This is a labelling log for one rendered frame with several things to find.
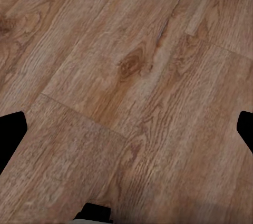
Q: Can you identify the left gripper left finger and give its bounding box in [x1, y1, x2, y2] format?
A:
[0, 111, 27, 174]

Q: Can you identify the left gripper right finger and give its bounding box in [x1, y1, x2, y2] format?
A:
[237, 111, 253, 153]

